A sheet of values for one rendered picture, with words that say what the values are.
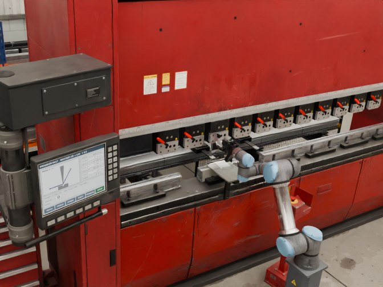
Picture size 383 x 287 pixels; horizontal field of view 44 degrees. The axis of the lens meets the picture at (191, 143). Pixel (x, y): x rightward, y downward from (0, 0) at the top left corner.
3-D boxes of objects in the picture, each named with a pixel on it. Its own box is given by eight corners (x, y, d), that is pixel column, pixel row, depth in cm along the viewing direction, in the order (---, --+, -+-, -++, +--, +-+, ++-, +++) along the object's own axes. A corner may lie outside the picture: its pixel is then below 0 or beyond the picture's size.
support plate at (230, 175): (228, 183, 317) (228, 181, 317) (206, 165, 337) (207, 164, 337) (249, 177, 326) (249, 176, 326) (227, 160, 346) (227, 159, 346)
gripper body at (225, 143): (230, 136, 320) (241, 144, 310) (229, 148, 323) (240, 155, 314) (221, 139, 316) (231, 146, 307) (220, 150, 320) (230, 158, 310)
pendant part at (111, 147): (42, 232, 218) (35, 162, 202) (29, 220, 225) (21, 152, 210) (121, 197, 247) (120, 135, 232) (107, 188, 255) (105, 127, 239)
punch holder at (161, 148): (157, 155, 307) (158, 132, 300) (151, 150, 314) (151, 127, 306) (178, 151, 314) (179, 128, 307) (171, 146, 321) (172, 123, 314)
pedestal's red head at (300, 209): (293, 221, 339) (297, 200, 331) (276, 212, 349) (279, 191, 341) (310, 212, 351) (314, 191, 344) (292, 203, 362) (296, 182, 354)
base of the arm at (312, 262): (325, 265, 280) (328, 251, 276) (307, 274, 272) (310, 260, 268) (305, 250, 291) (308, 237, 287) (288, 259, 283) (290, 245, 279)
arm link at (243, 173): (255, 180, 310) (257, 165, 305) (240, 183, 305) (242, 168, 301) (249, 175, 316) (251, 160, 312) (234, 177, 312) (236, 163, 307)
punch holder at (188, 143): (184, 150, 317) (185, 127, 310) (178, 144, 323) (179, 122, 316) (203, 145, 324) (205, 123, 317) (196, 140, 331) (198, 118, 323)
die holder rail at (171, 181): (113, 205, 307) (113, 192, 302) (110, 200, 311) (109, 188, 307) (180, 187, 331) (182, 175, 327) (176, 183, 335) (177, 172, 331)
